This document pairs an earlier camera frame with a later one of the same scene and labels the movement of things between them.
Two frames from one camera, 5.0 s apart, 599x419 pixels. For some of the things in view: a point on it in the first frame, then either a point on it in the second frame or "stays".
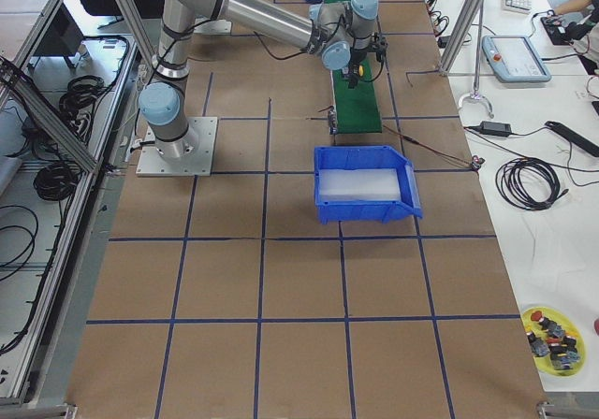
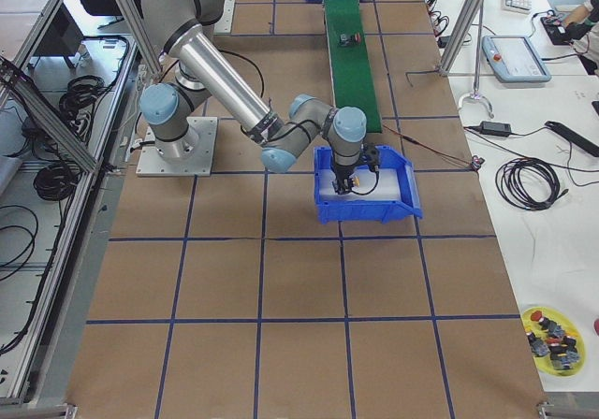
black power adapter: x=495 y=128 stays
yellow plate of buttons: x=556 y=342 stays
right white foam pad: x=358 y=185 stays
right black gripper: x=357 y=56 -> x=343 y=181
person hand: x=570 y=6 -> x=577 y=16
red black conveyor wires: x=475 y=162 stays
